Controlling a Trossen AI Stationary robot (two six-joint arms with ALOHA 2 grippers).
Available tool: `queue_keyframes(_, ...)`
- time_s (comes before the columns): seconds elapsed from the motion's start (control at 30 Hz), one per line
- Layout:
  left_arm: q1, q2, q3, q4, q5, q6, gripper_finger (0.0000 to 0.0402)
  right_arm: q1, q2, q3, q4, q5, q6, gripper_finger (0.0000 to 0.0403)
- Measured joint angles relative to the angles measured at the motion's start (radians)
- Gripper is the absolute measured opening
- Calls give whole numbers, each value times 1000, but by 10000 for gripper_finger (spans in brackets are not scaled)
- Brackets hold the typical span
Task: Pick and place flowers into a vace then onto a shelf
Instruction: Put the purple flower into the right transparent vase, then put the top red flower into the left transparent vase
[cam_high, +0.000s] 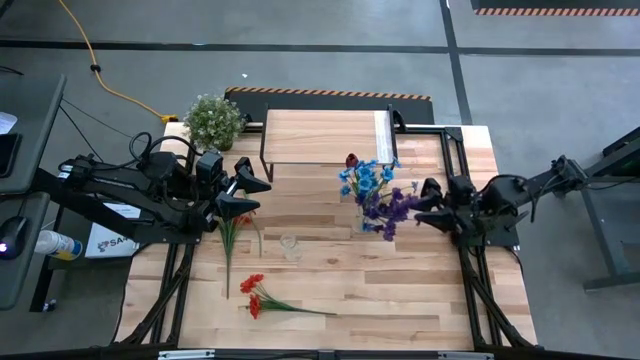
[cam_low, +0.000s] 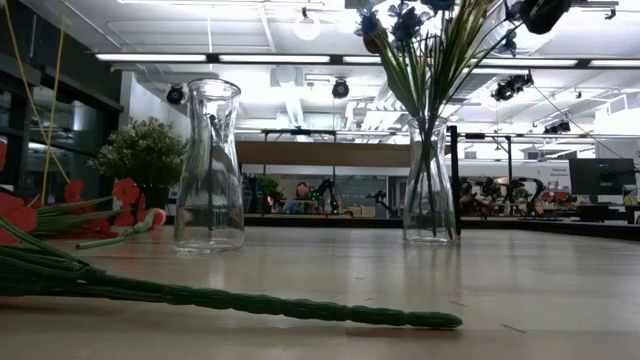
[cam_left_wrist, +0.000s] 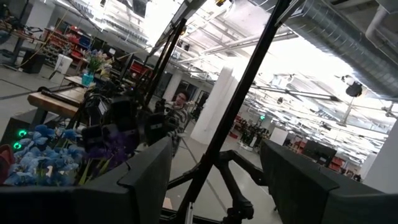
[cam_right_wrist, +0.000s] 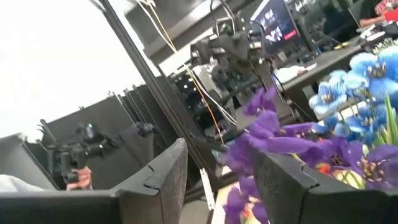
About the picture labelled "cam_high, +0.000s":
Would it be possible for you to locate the potted green plant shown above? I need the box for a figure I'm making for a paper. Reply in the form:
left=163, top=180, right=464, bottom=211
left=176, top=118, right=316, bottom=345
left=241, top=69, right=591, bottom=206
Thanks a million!
left=182, top=93, right=247, bottom=153

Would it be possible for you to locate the wooden shelf with black frame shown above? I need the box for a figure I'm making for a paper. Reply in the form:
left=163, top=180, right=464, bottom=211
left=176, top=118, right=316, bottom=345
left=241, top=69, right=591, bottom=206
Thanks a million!
left=258, top=103, right=400, bottom=184

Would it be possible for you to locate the dark grey desk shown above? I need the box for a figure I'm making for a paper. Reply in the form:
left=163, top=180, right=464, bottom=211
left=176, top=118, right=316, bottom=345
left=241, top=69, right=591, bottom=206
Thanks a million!
left=0, top=74, right=68, bottom=196
left=0, top=192, right=52, bottom=312

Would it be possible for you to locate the black computer mouse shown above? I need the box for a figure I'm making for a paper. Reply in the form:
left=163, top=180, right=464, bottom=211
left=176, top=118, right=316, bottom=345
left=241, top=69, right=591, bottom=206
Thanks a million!
left=0, top=215, right=30, bottom=262

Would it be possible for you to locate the black mat with hazard stripe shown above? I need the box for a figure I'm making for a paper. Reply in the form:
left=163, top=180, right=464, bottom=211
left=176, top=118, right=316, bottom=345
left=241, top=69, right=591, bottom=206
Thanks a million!
left=223, top=85, right=436, bottom=127
left=469, top=0, right=640, bottom=17

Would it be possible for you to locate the dark grey metal stand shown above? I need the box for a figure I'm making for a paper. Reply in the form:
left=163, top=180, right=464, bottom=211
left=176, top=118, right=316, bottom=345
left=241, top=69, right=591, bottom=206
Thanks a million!
left=579, top=124, right=640, bottom=292

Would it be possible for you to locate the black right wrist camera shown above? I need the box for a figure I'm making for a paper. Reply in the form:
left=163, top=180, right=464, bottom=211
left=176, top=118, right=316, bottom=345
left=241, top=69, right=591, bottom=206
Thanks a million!
left=447, top=174, right=476, bottom=200

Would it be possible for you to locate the white paper sheet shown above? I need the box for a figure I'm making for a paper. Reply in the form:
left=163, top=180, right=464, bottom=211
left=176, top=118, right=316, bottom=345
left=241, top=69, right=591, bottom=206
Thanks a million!
left=0, top=111, right=19, bottom=136

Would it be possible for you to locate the red artificial flower bunch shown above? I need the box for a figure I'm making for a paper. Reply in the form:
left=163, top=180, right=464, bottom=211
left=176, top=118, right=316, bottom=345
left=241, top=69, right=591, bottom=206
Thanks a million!
left=217, top=212, right=256, bottom=301
left=238, top=272, right=338, bottom=321

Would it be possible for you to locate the white printed box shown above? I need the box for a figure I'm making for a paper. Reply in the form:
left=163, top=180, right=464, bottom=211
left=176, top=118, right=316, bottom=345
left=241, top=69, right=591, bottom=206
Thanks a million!
left=83, top=201, right=145, bottom=260

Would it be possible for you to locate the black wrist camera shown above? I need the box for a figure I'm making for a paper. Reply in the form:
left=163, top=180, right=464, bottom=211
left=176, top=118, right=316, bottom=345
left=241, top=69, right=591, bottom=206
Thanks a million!
left=195, top=150, right=225, bottom=185
left=447, top=174, right=476, bottom=200

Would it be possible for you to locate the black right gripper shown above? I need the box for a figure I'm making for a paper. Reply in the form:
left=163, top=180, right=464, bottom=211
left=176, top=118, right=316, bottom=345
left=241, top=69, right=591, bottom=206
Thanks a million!
left=412, top=177, right=485, bottom=237

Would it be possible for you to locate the black support beam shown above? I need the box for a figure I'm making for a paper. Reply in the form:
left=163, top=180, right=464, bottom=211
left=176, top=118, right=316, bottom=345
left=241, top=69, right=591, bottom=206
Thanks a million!
left=29, top=167, right=146, bottom=241

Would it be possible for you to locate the clear glass vase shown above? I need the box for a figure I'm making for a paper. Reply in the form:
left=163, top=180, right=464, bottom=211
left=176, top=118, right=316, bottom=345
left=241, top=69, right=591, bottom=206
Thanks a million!
left=351, top=212, right=375, bottom=236
left=279, top=233, right=304, bottom=263

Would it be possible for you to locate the yellow cable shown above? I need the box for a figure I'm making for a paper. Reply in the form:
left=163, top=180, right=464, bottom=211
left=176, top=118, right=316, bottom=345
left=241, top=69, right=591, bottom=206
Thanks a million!
left=56, top=0, right=180, bottom=125

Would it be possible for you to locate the black aluminium table frame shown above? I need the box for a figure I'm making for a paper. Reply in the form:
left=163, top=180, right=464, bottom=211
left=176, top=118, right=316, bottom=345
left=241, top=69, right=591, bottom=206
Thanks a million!
left=112, top=122, right=541, bottom=360

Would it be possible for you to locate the black tablet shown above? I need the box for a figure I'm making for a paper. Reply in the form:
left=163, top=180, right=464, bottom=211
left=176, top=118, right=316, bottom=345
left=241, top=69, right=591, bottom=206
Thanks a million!
left=0, top=132, right=23, bottom=179

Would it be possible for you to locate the black floor cable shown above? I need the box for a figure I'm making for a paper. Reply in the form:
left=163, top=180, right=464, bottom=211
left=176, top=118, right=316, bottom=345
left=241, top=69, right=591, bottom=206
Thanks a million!
left=59, top=97, right=162, bottom=147
left=58, top=104, right=104, bottom=163

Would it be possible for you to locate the silver frame bracket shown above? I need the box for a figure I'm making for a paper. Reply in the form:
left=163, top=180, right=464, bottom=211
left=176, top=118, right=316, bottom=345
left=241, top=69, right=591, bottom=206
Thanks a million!
left=158, top=349, right=217, bottom=360
left=438, top=351, right=496, bottom=360

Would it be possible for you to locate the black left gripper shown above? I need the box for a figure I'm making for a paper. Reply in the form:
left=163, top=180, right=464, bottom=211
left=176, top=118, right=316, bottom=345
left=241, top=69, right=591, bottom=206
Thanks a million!
left=189, top=156, right=273, bottom=234

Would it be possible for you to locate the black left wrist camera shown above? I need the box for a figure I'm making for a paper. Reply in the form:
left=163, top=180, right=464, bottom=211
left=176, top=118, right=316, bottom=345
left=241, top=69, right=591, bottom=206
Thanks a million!
left=195, top=150, right=225, bottom=185

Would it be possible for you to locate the blue artificial flower bunch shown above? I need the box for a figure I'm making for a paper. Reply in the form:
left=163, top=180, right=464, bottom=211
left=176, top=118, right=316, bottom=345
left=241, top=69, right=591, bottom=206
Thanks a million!
left=337, top=157, right=404, bottom=234

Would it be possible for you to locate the purple artificial flower bunch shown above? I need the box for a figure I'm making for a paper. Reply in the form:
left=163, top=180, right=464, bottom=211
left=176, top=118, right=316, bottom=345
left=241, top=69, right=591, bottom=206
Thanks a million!
left=357, top=179, right=422, bottom=243

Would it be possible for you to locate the white spray bottle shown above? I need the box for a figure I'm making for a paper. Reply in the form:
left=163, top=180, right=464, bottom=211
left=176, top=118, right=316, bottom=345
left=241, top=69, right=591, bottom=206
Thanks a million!
left=34, top=229, right=84, bottom=262

